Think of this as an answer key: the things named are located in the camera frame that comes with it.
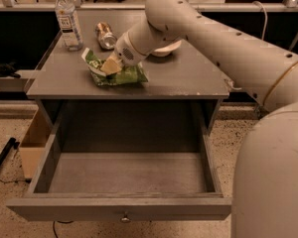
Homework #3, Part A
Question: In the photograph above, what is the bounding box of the black pole on floor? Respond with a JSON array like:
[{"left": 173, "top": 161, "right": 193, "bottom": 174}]
[{"left": 0, "top": 138, "right": 19, "bottom": 166}]

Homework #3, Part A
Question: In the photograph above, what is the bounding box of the white cable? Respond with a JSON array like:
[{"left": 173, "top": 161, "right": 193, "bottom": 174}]
[{"left": 252, "top": 0, "right": 269, "bottom": 42}]

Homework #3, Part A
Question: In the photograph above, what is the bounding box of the green jalapeno chip bag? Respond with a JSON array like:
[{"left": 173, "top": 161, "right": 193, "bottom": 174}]
[{"left": 81, "top": 48, "right": 148, "bottom": 86}]

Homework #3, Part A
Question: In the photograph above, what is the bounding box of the light wooden box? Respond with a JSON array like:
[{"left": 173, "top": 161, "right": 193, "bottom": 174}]
[{"left": 19, "top": 110, "right": 51, "bottom": 179}]

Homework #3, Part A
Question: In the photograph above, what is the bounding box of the clear plastic water bottle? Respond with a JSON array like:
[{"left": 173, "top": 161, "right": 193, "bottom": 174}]
[{"left": 55, "top": 0, "right": 83, "bottom": 51}]

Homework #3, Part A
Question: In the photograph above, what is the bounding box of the grey wooden cabinet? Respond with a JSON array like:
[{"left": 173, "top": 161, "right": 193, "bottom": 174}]
[{"left": 25, "top": 9, "right": 230, "bottom": 137}]

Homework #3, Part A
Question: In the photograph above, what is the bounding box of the silver metal can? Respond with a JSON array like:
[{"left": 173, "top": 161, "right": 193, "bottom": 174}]
[{"left": 95, "top": 22, "right": 117, "bottom": 50}]

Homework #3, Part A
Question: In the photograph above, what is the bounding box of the black floor cable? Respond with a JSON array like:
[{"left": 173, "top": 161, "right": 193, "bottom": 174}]
[{"left": 52, "top": 219, "right": 75, "bottom": 238}]

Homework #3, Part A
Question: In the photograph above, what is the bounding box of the black object on ledge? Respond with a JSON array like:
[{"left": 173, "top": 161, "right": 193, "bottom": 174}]
[{"left": 0, "top": 62, "right": 21, "bottom": 78}]

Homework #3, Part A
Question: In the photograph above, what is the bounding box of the white paper bowl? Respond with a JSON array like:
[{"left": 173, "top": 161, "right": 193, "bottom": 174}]
[{"left": 152, "top": 41, "right": 182, "bottom": 58}]

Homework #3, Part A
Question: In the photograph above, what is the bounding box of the metal drawer knob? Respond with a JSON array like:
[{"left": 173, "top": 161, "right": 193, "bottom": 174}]
[{"left": 120, "top": 212, "right": 131, "bottom": 223}]

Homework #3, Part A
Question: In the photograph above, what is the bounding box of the open grey top drawer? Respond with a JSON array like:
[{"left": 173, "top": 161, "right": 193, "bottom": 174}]
[{"left": 7, "top": 100, "right": 231, "bottom": 221}]

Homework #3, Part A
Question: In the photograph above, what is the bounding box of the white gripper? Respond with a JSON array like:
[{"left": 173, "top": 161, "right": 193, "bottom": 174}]
[{"left": 100, "top": 33, "right": 146, "bottom": 75}]

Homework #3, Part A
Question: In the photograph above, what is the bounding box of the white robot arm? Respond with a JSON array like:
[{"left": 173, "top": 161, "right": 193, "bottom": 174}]
[{"left": 102, "top": 0, "right": 298, "bottom": 238}]

